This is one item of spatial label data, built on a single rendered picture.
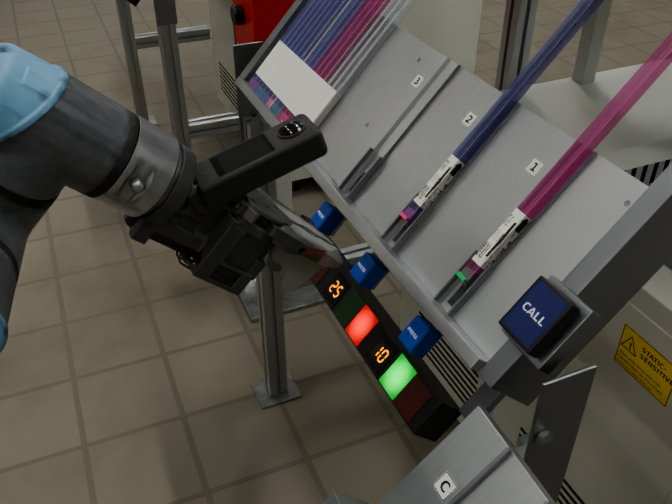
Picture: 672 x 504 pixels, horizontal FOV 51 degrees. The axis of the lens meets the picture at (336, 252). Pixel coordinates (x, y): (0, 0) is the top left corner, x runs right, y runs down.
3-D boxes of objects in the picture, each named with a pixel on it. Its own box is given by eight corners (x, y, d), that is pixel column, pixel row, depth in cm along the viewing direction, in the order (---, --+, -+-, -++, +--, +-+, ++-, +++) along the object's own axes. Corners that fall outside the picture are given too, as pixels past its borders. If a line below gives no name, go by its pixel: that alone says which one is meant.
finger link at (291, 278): (311, 296, 73) (243, 263, 67) (347, 253, 72) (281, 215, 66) (323, 314, 71) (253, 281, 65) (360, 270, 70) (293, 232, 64)
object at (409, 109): (508, 373, 61) (488, 363, 59) (261, 91, 110) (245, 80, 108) (667, 204, 57) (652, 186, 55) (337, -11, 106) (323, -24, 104)
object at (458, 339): (514, 391, 63) (469, 369, 59) (268, 106, 112) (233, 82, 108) (523, 381, 63) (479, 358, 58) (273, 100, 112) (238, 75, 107)
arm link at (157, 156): (130, 98, 58) (150, 140, 52) (175, 126, 61) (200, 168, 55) (79, 170, 60) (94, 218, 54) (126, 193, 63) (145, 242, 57)
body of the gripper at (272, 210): (221, 255, 71) (115, 203, 63) (274, 188, 69) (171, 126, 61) (245, 300, 65) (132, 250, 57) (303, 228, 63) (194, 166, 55)
